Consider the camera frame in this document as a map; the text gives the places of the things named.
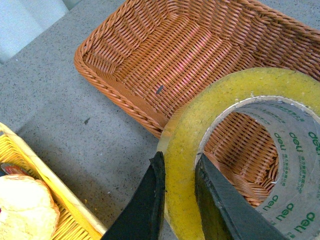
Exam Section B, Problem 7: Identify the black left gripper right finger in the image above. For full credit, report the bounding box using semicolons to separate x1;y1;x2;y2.
195;154;285;240

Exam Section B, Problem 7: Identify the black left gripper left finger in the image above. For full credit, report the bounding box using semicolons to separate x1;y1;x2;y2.
101;151;166;240

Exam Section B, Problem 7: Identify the yellow packing tape roll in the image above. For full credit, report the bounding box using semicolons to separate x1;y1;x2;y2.
157;67;320;240

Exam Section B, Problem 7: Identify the yellow woven basket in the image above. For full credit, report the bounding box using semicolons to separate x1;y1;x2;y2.
0;123;107;240

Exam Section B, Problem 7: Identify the brown wicker basket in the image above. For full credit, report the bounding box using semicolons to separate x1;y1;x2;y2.
73;0;320;208

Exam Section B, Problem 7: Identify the toy bread bun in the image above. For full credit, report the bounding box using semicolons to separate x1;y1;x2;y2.
0;174;60;240

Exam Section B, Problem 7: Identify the red snack packet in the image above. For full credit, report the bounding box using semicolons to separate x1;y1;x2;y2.
0;162;30;177

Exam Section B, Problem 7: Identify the grey curtain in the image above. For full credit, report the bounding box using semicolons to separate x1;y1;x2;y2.
0;0;79;64

